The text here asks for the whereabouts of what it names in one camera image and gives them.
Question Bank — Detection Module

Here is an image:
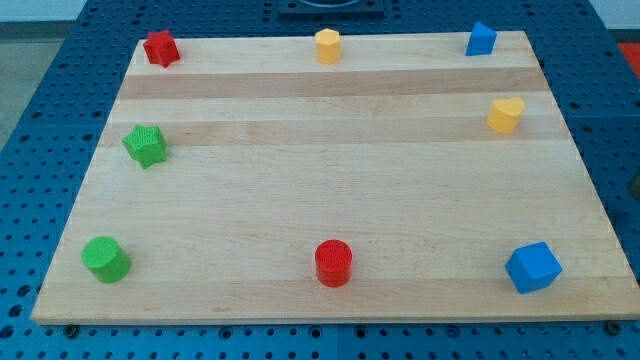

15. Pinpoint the green cylinder block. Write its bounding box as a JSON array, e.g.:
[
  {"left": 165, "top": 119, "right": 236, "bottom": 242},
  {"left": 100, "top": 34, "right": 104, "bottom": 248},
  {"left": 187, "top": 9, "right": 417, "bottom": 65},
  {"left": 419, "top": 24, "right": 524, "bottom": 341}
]
[{"left": 81, "top": 236, "right": 131, "bottom": 284}]

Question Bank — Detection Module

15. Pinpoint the wooden board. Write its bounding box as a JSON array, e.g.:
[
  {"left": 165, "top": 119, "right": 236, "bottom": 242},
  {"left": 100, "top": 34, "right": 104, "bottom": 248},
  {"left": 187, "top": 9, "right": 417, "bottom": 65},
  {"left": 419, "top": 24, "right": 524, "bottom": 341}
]
[{"left": 32, "top": 31, "right": 639, "bottom": 325}]

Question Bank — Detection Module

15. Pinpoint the blue triangle block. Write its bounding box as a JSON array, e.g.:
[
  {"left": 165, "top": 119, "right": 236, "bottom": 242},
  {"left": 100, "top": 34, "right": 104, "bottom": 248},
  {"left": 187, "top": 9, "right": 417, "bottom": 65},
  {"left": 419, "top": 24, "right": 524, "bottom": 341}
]
[{"left": 465, "top": 21, "right": 498, "bottom": 56}]

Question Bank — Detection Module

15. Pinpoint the red cylinder block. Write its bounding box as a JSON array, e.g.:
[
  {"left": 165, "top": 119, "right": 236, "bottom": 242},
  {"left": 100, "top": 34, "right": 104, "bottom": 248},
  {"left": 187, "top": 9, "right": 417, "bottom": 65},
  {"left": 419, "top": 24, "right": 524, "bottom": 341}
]
[{"left": 314, "top": 239, "right": 353, "bottom": 287}]

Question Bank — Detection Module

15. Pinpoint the green star block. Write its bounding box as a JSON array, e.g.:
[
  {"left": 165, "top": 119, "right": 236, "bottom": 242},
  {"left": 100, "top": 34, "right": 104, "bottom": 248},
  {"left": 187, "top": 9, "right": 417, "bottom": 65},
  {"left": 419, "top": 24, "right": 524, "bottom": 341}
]
[{"left": 122, "top": 125, "right": 167, "bottom": 169}]

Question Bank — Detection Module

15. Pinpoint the yellow heart block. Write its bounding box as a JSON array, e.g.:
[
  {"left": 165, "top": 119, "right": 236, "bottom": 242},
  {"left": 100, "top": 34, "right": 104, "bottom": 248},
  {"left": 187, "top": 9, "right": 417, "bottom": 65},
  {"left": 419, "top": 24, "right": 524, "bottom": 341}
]
[{"left": 487, "top": 97, "right": 526, "bottom": 135}]

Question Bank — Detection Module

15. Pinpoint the yellow hexagon block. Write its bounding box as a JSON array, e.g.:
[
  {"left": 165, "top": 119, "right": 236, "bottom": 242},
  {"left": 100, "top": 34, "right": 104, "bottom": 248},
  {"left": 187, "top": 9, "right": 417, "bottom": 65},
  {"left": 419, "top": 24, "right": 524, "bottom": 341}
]
[{"left": 314, "top": 28, "right": 341, "bottom": 64}]

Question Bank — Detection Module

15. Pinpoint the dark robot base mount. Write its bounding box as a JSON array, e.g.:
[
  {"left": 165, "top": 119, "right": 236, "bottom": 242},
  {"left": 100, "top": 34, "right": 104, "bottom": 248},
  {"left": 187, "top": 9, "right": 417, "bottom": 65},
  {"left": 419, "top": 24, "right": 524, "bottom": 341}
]
[{"left": 276, "top": 0, "right": 385, "bottom": 17}]

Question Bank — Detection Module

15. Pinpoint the blue cube block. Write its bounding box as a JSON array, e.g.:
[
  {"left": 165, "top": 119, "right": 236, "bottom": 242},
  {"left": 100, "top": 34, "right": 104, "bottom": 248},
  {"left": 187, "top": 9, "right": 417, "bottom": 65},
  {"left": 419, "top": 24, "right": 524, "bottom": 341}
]
[{"left": 505, "top": 242, "right": 563, "bottom": 294}]

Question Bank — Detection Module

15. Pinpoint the red star block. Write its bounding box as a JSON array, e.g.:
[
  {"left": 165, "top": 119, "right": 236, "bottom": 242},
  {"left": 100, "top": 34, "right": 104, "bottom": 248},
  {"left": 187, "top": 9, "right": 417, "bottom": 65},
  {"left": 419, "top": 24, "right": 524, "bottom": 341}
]
[{"left": 143, "top": 30, "right": 181, "bottom": 68}]

